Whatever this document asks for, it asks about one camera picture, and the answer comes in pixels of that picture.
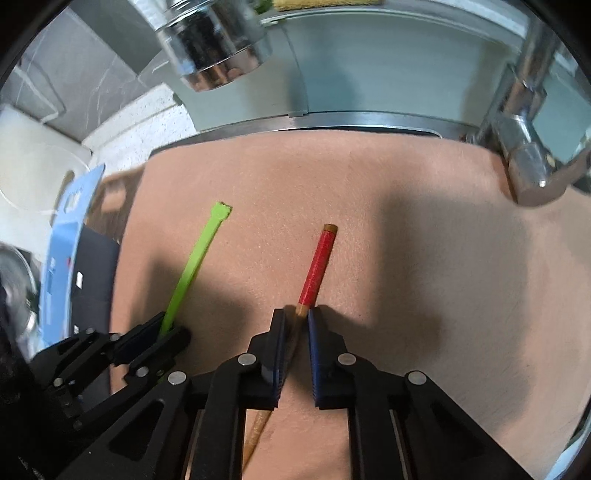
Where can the blue plastic basket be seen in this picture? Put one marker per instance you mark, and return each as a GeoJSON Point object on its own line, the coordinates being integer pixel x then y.
{"type": "Point", "coordinates": [60, 258]}

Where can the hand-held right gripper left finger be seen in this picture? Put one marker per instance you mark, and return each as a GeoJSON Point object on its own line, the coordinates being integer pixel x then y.
{"type": "Point", "coordinates": [277, 355]}

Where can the chrome kitchen faucet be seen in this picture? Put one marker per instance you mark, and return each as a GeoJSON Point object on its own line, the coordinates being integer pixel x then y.
{"type": "Point", "coordinates": [212, 46]}

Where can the green plastic spoon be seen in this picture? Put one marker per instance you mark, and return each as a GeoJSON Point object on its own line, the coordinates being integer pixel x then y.
{"type": "Point", "coordinates": [191, 263]}

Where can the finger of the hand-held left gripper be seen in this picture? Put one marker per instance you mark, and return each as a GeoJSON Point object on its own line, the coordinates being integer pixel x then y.
{"type": "Point", "coordinates": [138, 337]}
{"type": "Point", "coordinates": [161, 353]}

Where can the yellow sponge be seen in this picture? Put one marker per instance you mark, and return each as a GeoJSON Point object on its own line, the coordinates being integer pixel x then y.
{"type": "Point", "coordinates": [323, 3]}

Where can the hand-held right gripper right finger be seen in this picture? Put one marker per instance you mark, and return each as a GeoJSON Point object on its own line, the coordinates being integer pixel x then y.
{"type": "Point", "coordinates": [316, 360]}

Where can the red-tipped wooden chopstick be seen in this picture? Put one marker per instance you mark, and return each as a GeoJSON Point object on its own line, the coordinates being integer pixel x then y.
{"type": "Point", "coordinates": [318, 263]}

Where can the white cutting board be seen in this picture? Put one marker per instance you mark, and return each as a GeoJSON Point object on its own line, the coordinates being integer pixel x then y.
{"type": "Point", "coordinates": [32, 166]}

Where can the orange table mat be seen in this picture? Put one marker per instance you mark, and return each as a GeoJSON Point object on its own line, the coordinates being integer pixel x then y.
{"type": "Point", "coordinates": [392, 277]}

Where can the steel sink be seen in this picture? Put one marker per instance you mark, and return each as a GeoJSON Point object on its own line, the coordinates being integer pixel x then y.
{"type": "Point", "coordinates": [392, 69]}

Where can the steel pot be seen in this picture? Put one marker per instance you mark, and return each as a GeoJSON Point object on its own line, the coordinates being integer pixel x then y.
{"type": "Point", "coordinates": [16, 286]}

